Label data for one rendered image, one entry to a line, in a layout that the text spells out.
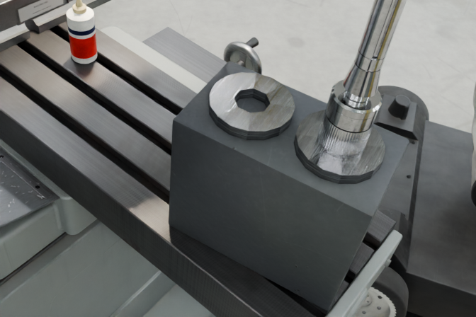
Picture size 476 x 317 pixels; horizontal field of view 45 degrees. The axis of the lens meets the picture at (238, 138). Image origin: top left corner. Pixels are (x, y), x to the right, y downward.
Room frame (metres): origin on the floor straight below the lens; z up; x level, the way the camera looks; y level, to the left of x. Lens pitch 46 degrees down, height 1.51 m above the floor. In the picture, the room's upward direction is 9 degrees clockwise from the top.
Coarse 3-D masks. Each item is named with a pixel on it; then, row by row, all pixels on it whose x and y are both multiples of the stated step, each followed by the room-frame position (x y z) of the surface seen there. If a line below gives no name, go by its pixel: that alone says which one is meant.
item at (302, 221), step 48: (240, 96) 0.46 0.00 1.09; (288, 96) 0.46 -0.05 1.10; (192, 144) 0.40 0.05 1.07; (240, 144) 0.39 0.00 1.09; (288, 144) 0.40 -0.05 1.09; (384, 144) 0.41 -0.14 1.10; (192, 192) 0.40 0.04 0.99; (240, 192) 0.38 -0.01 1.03; (288, 192) 0.36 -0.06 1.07; (336, 192) 0.35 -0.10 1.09; (384, 192) 0.36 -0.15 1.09; (240, 240) 0.37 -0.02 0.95; (288, 240) 0.35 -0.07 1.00; (336, 240) 0.34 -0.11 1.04; (288, 288) 0.35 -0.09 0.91; (336, 288) 0.33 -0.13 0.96
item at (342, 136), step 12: (324, 120) 0.40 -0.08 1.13; (336, 120) 0.39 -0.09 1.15; (348, 120) 0.38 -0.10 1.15; (360, 120) 0.38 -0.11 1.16; (372, 120) 0.39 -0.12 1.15; (324, 132) 0.39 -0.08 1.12; (336, 132) 0.39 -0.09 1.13; (348, 132) 0.38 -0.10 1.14; (360, 132) 0.39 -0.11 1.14; (324, 144) 0.39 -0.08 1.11; (336, 144) 0.38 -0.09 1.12; (348, 144) 0.38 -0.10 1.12; (360, 144) 0.39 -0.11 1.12; (348, 156) 0.38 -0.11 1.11
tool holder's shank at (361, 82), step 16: (384, 0) 0.40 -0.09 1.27; (400, 0) 0.40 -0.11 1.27; (368, 16) 0.41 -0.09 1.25; (384, 16) 0.39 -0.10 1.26; (400, 16) 0.40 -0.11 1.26; (368, 32) 0.40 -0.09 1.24; (384, 32) 0.40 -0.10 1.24; (368, 48) 0.40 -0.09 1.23; (384, 48) 0.40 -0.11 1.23; (352, 64) 0.41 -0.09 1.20; (368, 64) 0.39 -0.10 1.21; (352, 80) 0.40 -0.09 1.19; (368, 80) 0.39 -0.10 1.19; (352, 96) 0.40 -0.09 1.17; (368, 96) 0.39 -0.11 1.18
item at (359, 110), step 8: (336, 88) 0.41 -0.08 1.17; (344, 88) 0.41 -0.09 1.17; (336, 96) 0.40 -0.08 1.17; (344, 96) 0.40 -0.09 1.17; (376, 96) 0.41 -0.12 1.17; (336, 104) 0.39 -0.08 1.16; (344, 104) 0.39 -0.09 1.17; (352, 104) 0.39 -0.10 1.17; (360, 104) 0.39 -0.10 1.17; (368, 104) 0.39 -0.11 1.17; (376, 104) 0.40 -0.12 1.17; (344, 112) 0.39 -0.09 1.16; (352, 112) 0.38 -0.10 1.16; (360, 112) 0.38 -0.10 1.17; (368, 112) 0.39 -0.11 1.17; (376, 112) 0.39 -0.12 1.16
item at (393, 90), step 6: (378, 90) 1.13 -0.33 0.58; (384, 90) 1.13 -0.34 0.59; (390, 90) 1.12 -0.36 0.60; (396, 90) 1.13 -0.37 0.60; (402, 90) 1.13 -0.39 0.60; (408, 90) 1.14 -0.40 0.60; (408, 96) 1.11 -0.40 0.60; (414, 96) 1.12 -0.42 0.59; (414, 102) 1.10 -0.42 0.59; (420, 102) 1.11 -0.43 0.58; (420, 108) 1.09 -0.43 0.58; (426, 108) 1.12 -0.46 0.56; (426, 114) 1.10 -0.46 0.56
